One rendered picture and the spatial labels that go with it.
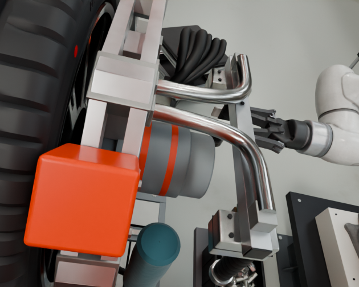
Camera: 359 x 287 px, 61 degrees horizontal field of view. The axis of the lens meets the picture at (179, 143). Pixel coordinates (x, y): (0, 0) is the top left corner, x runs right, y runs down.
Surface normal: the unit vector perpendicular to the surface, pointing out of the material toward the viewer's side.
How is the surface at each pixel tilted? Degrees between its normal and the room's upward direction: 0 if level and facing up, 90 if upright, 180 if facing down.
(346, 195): 0
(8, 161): 42
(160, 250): 0
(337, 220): 1
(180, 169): 49
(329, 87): 58
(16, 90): 32
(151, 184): 79
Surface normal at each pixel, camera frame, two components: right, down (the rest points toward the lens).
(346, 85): -0.29, -0.41
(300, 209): 0.25, -0.62
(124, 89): 0.15, 0.10
